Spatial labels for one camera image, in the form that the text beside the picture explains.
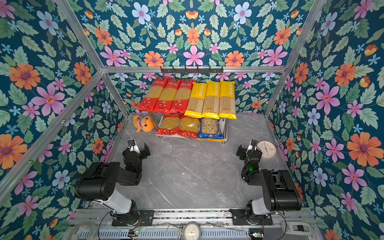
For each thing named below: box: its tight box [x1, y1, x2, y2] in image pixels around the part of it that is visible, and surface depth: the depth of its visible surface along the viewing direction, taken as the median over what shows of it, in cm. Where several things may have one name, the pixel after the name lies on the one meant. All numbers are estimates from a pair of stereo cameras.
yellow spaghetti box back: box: [184, 82, 208, 118], surface depth 78 cm
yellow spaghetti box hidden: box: [218, 80, 237, 120], surface depth 78 cm
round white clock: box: [257, 140, 277, 160], surface depth 98 cm
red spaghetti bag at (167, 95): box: [153, 78, 182, 113], surface depth 80 cm
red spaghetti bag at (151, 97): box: [137, 77, 168, 112], surface depth 79 cm
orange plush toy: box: [132, 115, 155, 133], surface depth 107 cm
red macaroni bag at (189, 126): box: [178, 114, 202, 140], surface depth 100 cm
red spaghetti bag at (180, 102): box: [169, 79, 195, 115], surface depth 79 cm
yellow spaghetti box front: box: [201, 80, 221, 120], surface depth 77 cm
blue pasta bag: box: [197, 118, 225, 142], surface depth 98 cm
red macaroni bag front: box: [155, 114, 181, 136], surface depth 100 cm
